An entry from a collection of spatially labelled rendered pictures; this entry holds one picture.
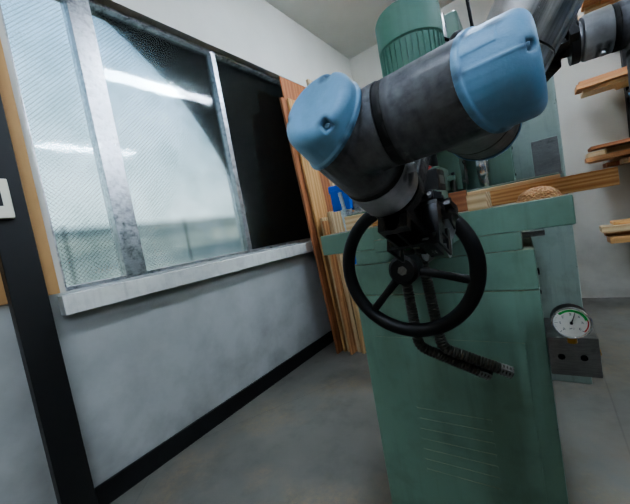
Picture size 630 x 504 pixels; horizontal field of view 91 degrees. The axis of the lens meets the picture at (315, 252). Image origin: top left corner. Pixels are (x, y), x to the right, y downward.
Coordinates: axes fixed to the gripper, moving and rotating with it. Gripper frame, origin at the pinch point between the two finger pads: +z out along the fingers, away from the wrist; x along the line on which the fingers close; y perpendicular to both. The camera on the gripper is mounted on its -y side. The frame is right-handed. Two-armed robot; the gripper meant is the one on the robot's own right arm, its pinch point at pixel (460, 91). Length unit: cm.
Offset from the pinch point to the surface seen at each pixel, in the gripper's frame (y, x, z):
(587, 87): -178, -91, -51
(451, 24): -23.5, -39.6, 3.7
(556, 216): -8.2, 29.3, -14.3
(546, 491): -26, 89, -7
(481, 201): -7.2, 23.8, -1.4
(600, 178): -21.3, 18.9, -23.8
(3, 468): 36, 100, 140
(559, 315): -8, 49, -13
